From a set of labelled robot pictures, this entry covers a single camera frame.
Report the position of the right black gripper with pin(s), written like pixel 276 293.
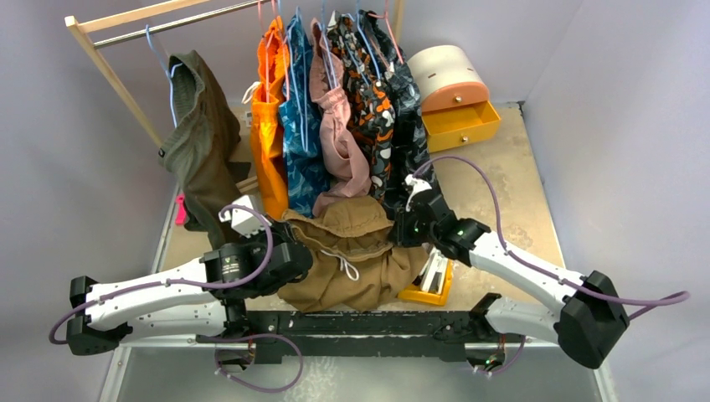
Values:
pixel 414 223

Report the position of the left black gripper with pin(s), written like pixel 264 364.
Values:
pixel 283 230

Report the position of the tan brown shorts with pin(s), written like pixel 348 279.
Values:
pixel 354 263

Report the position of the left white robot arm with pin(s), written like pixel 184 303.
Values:
pixel 204 297

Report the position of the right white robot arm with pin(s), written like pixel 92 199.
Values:
pixel 578 313

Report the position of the dark grey patterned shorts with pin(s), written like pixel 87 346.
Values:
pixel 409 142

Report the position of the pink shorts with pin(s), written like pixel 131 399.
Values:
pixel 342 156

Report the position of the orange black patterned shorts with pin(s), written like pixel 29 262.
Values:
pixel 372 113

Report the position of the blue patterned shorts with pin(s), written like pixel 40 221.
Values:
pixel 306 174

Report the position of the olive green shorts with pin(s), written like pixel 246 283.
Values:
pixel 199 149

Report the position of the light blue hanger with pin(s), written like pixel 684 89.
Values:
pixel 169 72

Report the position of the yellow bin with items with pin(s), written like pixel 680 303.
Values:
pixel 432 285

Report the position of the pink clip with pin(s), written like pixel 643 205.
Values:
pixel 181 214

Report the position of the cream orange drawer box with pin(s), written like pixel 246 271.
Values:
pixel 455 102

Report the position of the wooden clothes rack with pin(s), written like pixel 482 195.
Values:
pixel 81 32

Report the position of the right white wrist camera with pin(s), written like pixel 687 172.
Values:
pixel 415 186

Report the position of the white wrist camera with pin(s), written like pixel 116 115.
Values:
pixel 245 216
pixel 415 186

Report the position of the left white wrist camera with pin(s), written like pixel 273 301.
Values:
pixel 245 216

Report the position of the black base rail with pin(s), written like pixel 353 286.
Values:
pixel 450 336

